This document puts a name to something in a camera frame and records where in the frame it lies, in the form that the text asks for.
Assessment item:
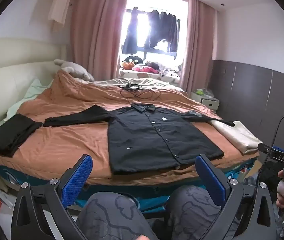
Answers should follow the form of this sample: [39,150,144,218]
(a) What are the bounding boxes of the pink curtain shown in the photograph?
[179,0,216,95]
[68,0,130,84]

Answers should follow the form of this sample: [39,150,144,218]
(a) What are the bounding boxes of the grey plush toy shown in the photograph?
[54,59,95,82]

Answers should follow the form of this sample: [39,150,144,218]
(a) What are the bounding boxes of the white nightstand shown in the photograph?
[190,90,219,114]

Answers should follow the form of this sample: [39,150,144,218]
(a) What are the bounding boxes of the black plush toy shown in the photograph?
[122,54,145,64]

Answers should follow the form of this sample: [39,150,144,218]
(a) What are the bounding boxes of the black cable with device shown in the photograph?
[118,82,161,102]

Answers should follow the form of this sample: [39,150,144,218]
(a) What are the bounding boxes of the person's right leg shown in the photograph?
[166,185,240,240]

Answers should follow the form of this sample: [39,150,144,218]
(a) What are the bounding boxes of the person's left leg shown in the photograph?
[76,192,160,240]

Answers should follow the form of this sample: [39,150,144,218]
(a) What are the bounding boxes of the folded beige cloth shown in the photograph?
[211,120,263,155]

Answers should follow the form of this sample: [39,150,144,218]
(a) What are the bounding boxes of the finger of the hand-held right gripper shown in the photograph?
[257,142,275,155]

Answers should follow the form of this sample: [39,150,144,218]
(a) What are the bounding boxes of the cream padded headboard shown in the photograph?
[0,37,69,140]

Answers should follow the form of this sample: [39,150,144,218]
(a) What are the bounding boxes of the pile of mixed clothes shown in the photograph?
[146,61,182,77]

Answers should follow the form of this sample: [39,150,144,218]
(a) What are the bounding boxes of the folded black clothes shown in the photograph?
[0,113,43,158]

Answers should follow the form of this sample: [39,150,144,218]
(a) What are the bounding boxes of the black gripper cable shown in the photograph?
[260,116,284,180]

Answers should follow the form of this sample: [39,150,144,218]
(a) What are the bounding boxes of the person's leg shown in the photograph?
[76,192,160,240]
[166,185,240,240]

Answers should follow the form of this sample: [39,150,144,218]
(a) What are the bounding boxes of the hanging dark garment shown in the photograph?
[144,9,167,49]
[163,12,178,53]
[121,7,140,55]

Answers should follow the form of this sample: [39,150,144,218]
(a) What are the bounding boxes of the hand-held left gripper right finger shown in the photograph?
[195,154,277,240]

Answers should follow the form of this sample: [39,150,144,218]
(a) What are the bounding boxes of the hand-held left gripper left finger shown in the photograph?
[11,154,94,240]

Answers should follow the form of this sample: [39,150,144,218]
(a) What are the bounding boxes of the brown duvet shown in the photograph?
[0,69,260,187]

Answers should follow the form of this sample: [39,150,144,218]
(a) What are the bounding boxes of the black button-up shirt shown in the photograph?
[43,102,235,175]

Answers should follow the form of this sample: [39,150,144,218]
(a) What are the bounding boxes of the teal printed bed sheet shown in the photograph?
[0,160,256,217]

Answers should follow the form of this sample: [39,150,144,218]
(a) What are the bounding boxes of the pink cloth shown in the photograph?
[132,64,159,73]

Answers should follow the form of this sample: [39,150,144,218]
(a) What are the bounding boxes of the peach hanging cloth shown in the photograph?
[48,0,75,33]

